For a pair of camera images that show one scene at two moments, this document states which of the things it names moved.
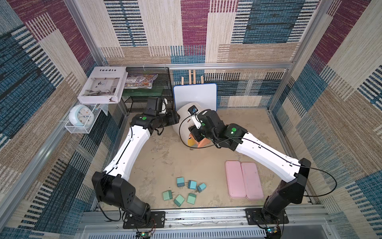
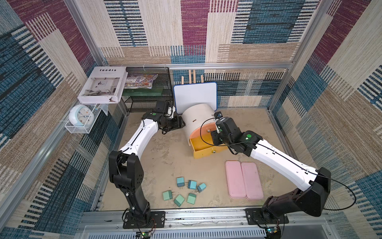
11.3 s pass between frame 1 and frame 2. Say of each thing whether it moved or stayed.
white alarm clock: stayed
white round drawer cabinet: moved
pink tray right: stayed
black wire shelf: stayed
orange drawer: moved
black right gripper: moved
